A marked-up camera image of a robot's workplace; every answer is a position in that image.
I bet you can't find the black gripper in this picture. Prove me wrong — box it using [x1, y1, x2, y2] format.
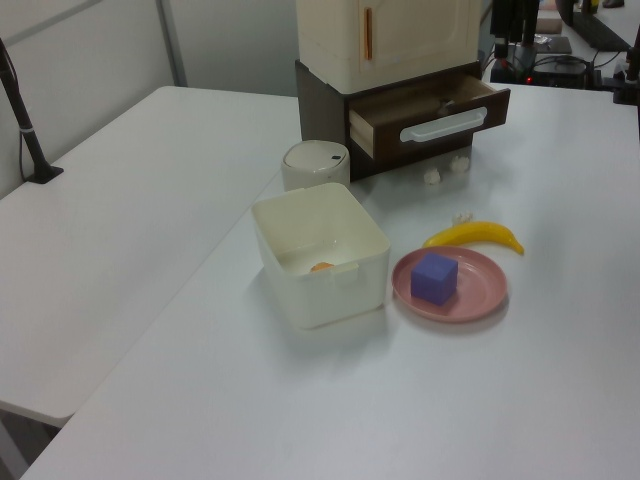
[491, 0, 539, 59]

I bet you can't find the brown drawer with white handle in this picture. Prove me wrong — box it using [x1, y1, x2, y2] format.
[348, 74, 512, 160]

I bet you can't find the dark brown wooden drawer cabinet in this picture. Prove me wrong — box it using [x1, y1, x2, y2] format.
[294, 58, 484, 184]

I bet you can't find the black control box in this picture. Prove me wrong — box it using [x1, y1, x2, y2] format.
[530, 54, 592, 87]

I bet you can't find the cream plastic storage box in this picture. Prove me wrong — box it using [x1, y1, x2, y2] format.
[296, 0, 484, 95]

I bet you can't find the black table clamp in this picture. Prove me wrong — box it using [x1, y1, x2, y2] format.
[610, 44, 640, 105]

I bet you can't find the yellow toy banana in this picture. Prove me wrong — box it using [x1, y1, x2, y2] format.
[422, 220, 526, 257]

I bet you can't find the small cream trash can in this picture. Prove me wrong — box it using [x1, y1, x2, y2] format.
[280, 140, 351, 192]

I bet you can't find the purple cube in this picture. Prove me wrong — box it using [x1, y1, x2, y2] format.
[410, 252, 460, 306]

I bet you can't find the pink round plate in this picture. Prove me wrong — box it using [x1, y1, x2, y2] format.
[391, 247, 509, 324]

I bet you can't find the white open plastic bin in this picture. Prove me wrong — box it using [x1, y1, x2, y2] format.
[250, 182, 391, 331]

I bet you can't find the black camera stand pole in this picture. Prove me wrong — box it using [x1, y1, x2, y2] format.
[0, 37, 65, 186]

